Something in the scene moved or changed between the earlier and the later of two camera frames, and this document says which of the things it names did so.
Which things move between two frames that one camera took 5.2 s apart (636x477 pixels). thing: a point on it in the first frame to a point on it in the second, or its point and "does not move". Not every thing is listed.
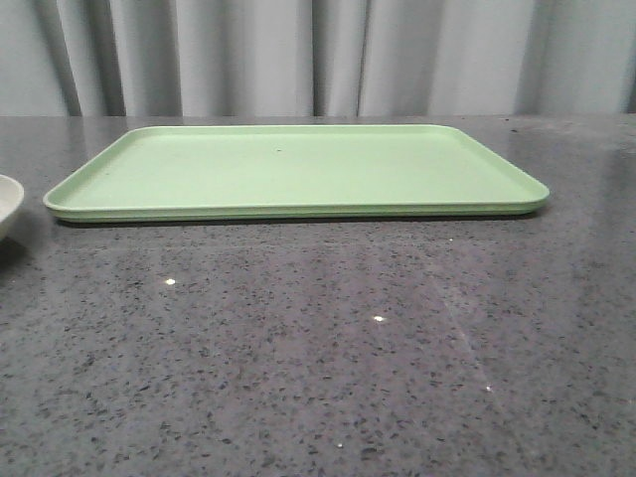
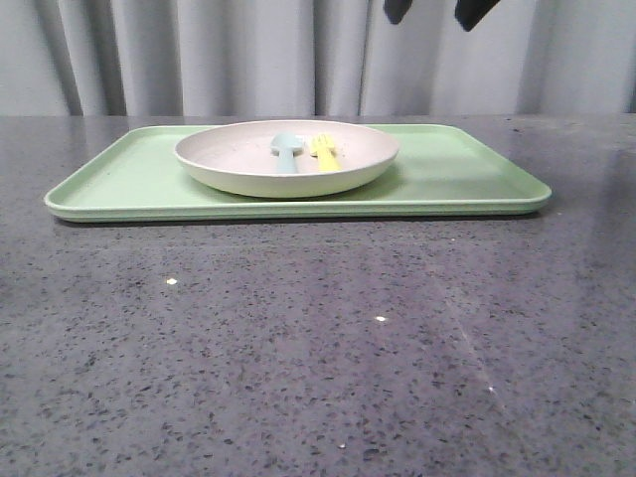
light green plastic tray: x=188 y=172 does not move
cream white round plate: x=11 y=196 to x=238 y=156
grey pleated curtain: x=317 y=58 does not move
